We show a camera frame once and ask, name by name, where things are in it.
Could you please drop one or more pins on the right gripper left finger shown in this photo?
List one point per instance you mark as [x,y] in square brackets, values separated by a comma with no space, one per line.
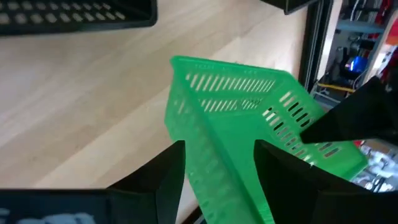
[168,180]

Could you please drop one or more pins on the blue device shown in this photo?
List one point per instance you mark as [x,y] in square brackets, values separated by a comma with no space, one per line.
[357,64]

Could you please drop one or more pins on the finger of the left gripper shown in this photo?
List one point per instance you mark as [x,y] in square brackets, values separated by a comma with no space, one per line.
[357,121]

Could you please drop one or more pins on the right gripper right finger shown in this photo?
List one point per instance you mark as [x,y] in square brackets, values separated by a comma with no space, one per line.
[280,180]

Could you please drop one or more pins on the yellow bar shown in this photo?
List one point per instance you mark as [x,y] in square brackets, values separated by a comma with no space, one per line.
[335,87]

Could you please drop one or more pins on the green plastic slotted basket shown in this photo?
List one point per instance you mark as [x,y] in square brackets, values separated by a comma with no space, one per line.
[224,130]

